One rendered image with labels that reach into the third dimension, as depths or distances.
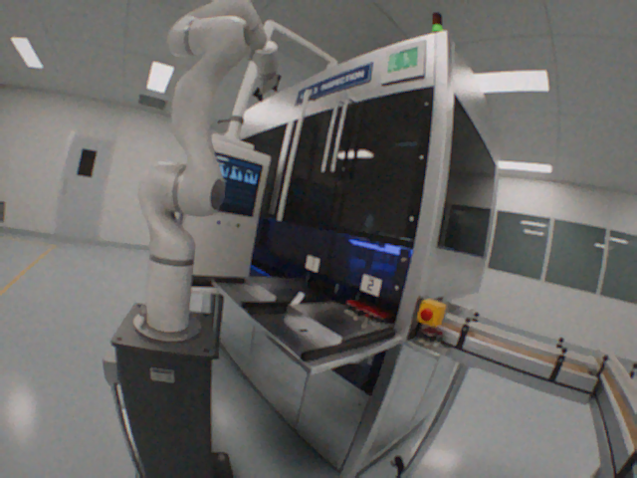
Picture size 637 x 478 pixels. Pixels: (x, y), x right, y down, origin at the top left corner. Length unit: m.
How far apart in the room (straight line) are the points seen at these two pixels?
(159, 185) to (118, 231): 5.36
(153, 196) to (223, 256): 0.90
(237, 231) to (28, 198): 5.53
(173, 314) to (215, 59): 0.59
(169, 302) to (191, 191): 0.27
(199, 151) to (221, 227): 0.90
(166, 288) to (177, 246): 0.10
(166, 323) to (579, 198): 5.72
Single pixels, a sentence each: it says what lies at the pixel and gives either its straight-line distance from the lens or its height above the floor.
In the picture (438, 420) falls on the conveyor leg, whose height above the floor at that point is 0.56.
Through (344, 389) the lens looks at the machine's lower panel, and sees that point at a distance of 1.14.
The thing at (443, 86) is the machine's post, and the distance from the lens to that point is 1.04.
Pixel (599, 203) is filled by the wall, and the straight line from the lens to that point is 5.69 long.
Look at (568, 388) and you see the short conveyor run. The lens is 0.97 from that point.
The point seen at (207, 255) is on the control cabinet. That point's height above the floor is 0.92.
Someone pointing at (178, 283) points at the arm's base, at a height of 1.00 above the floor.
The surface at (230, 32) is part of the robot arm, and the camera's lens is 0.63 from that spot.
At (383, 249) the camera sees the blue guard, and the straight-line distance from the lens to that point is 0.94.
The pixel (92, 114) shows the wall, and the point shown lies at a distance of 6.24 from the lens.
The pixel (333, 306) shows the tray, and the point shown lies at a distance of 1.04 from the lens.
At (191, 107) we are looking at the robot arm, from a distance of 0.62.
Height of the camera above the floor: 1.20
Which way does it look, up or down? 3 degrees down
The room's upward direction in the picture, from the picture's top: 11 degrees clockwise
